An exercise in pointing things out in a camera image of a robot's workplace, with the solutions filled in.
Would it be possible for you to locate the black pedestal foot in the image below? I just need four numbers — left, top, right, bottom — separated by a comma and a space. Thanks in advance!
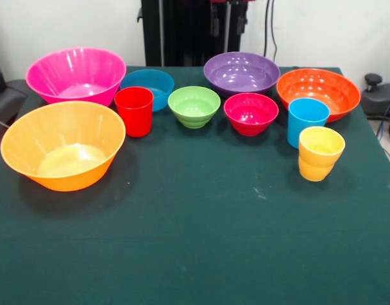
0, 79, 30, 128
361, 72, 390, 119

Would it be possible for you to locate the blue cable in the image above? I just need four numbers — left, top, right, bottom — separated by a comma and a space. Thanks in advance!
375, 88, 390, 140

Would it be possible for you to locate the red cup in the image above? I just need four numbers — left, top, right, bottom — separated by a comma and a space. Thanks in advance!
113, 86, 155, 139

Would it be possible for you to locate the blue bowl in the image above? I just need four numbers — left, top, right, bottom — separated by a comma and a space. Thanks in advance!
119, 69, 176, 112

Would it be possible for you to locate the large pink bowl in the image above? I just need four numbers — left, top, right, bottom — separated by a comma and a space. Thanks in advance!
25, 46, 128, 108

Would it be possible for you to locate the red-orange bowl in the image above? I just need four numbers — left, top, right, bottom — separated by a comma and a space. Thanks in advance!
275, 68, 362, 124

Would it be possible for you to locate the black hanging cable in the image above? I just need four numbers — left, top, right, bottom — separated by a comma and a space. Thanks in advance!
263, 0, 280, 63

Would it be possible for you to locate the small crimson bowl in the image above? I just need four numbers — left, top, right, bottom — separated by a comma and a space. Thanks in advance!
223, 92, 280, 137

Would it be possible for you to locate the large orange bowl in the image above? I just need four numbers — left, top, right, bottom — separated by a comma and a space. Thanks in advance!
0, 100, 127, 193

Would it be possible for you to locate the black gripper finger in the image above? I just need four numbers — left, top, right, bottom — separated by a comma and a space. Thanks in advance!
237, 3, 247, 34
211, 3, 221, 37

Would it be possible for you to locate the blue cup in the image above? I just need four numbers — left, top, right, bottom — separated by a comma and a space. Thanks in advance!
287, 97, 331, 150

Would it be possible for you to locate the dark green tablecloth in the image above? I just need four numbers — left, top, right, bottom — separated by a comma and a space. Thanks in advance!
0, 65, 390, 305

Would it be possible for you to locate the yellow cup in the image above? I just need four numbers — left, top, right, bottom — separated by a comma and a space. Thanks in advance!
298, 126, 346, 182

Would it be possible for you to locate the purple bowl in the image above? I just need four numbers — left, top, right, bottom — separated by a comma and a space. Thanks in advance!
203, 51, 281, 98

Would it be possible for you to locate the green bowl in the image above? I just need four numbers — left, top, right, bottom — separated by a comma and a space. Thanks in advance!
167, 85, 221, 130

